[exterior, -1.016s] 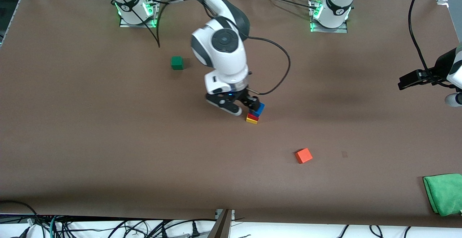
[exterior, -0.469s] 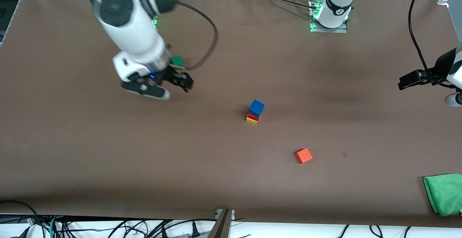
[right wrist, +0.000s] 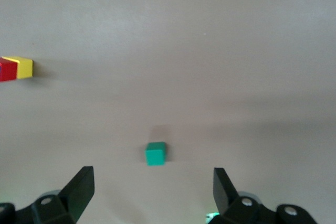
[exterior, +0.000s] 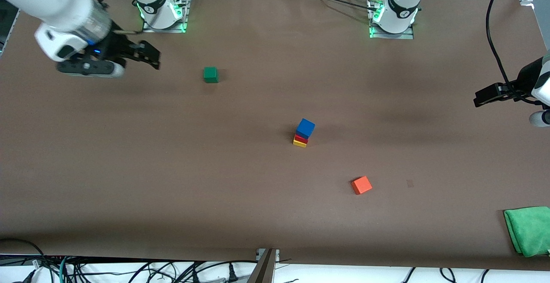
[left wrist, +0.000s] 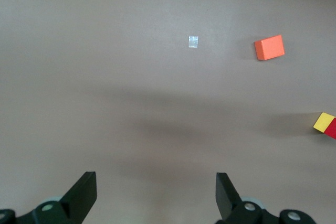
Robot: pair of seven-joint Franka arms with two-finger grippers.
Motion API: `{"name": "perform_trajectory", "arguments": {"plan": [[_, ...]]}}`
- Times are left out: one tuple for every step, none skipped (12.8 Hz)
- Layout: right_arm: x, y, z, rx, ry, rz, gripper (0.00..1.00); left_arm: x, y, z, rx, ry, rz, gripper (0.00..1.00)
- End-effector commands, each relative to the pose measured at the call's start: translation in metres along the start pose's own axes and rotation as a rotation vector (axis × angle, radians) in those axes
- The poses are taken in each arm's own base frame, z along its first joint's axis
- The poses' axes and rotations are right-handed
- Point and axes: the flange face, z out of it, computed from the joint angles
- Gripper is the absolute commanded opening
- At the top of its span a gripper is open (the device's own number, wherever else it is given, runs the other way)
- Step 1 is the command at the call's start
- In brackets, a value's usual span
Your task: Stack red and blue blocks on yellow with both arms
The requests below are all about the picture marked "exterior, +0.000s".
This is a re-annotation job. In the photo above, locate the blue wooden cube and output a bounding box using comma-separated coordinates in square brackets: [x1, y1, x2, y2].
[296, 118, 316, 140]

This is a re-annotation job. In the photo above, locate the green folded cloth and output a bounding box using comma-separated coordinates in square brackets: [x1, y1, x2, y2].
[504, 206, 550, 258]

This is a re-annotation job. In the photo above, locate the orange wooden cube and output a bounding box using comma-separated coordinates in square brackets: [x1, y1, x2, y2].
[351, 176, 373, 195]

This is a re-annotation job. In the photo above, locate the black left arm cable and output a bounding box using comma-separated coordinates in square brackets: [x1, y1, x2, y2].
[486, 0, 543, 105]

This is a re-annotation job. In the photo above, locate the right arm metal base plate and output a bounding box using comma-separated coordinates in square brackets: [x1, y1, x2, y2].
[141, 0, 189, 33]

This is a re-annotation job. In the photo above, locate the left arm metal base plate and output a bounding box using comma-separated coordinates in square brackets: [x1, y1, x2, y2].
[368, 0, 415, 40]

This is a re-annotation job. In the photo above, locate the black cable bundle below table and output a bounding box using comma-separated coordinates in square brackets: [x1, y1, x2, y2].
[69, 259, 258, 283]

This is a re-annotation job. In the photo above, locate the black looped cable below table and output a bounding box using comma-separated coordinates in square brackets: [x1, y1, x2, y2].
[0, 238, 48, 283]

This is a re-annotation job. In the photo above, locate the metal table post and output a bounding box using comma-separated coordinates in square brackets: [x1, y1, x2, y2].
[247, 248, 280, 283]

